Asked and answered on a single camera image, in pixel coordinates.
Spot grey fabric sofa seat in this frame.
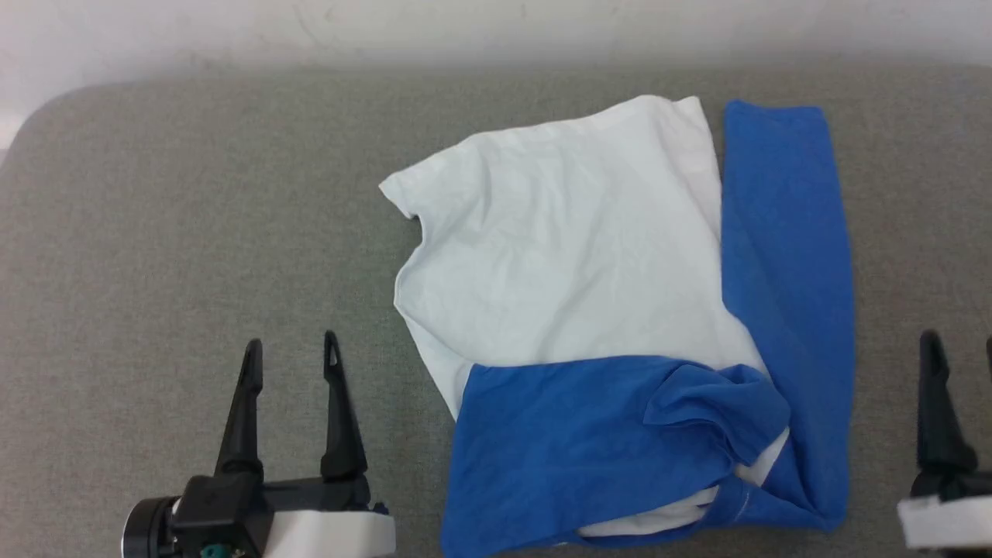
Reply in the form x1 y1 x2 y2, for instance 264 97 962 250
0 62 992 558

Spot blue and white t-shirt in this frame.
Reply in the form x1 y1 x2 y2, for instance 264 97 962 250
378 95 856 558

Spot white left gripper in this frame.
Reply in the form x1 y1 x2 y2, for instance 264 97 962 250
215 331 397 558

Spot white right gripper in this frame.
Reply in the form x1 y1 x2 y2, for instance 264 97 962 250
897 329 992 550

